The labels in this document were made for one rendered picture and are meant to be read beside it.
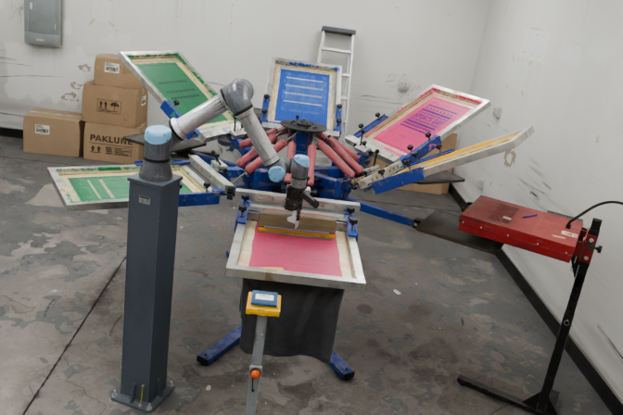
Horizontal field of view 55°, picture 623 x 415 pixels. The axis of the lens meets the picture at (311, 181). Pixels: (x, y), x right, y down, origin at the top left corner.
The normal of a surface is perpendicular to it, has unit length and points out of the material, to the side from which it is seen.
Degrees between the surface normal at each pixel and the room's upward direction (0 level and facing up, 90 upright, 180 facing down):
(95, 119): 91
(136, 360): 90
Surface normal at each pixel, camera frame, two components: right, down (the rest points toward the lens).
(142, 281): -0.32, 0.25
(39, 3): 0.02, 0.31
